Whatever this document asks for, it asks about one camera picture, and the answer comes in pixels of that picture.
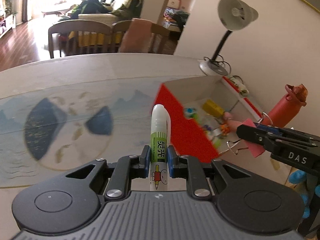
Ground yellow cardboard box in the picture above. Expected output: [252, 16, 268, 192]
[202, 99, 225, 118]

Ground white power strip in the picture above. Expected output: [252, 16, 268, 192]
[229, 75, 249, 97]

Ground wooden tv console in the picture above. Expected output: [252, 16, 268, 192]
[0, 14, 16, 38]

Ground red cardboard box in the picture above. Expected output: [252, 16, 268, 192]
[155, 76, 262, 163]

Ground sofa with clothes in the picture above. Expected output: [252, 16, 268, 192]
[59, 0, 144, 22]

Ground dark wooden dining chair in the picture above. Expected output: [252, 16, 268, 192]
[48, 20, 112, 59]

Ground pink binder clip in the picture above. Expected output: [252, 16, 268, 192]
[225, 112, 278, 158]

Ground grey desk lamp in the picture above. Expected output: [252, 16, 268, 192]
[199, 0, 259, 76]

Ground pink narwhal girl figurine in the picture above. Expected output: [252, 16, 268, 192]
[222, 112, 242, 132]

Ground orange toy figure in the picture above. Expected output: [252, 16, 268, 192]
[220, 124, 231, 136]

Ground white green glue tube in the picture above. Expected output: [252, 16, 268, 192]
[150, 104, 171, 191]

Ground wooden chair with pink cloth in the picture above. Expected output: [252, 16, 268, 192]
[110, 18, 170, 54]

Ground small blue white toy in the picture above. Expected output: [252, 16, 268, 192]
[184, 107, 199, 120]

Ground blue landscape table mat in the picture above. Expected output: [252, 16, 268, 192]
[1, 77, 164, 187]

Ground red water bottle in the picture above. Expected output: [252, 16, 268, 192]
[261, 84, 308, 128]

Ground blue gloved right hand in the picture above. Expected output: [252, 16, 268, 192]
[288, 170, 319, 219]

